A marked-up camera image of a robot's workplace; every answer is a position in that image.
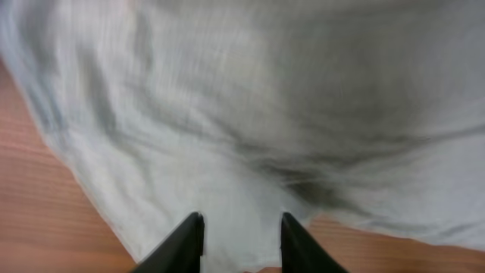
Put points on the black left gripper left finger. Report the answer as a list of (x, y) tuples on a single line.
[(180, 251)]

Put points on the light blue t-shirt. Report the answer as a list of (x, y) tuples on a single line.
[(369, 111)]

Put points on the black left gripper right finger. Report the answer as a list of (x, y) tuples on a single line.
[(300, 252)]

